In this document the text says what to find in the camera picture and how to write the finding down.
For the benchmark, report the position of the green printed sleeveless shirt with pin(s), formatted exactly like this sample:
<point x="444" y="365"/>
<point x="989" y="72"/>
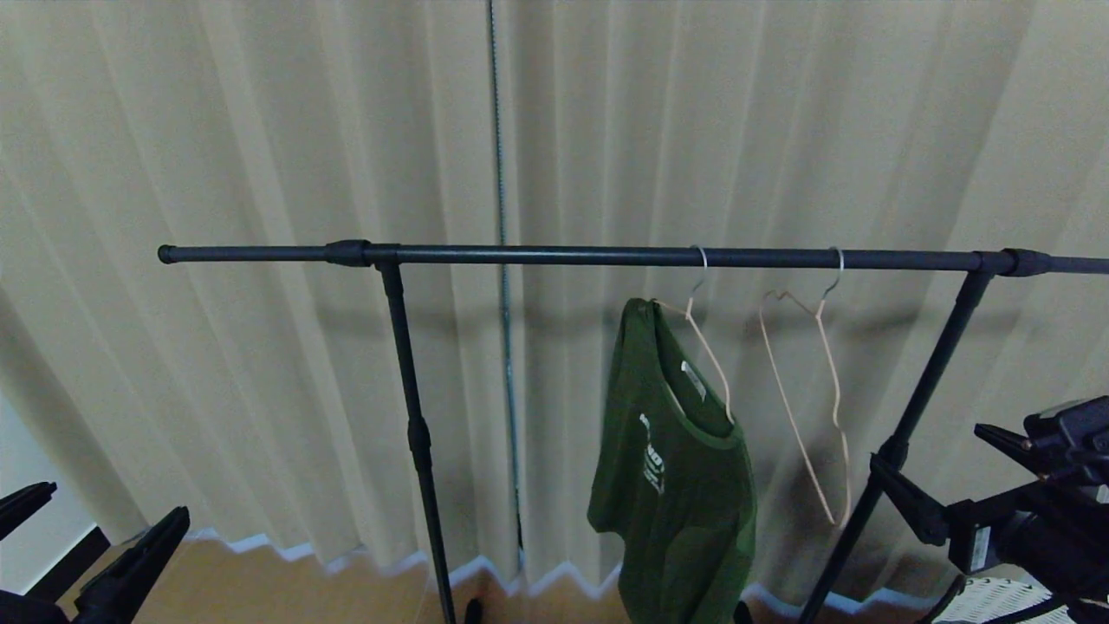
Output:
<point x="676" y="503"/>

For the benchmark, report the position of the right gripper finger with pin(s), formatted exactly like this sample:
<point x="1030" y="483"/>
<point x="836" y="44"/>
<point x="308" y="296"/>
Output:
<point x="1009" y="449"/>
<point x="914" y="507"/>

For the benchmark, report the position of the beige curtain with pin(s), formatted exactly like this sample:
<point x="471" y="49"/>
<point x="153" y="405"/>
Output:
<point x="217" y="130"/>

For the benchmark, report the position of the black clothes rack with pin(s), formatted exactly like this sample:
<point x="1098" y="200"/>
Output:
<point x="606" y="256"/>

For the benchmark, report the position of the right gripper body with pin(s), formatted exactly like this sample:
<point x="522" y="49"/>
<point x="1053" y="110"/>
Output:
<point x="1040" y="529"/>

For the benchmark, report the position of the white laundry basket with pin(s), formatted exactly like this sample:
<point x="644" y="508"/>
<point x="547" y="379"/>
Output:
<point x="996" y="598"/>

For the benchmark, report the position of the pink clothes hanger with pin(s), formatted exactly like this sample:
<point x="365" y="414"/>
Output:
<point x="690" y="305"/>
<point x="819" y="310"/>

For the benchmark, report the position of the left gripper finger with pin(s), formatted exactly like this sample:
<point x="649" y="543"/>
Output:
<point x="22" y="507"/>
<point x="130" y="572"/>

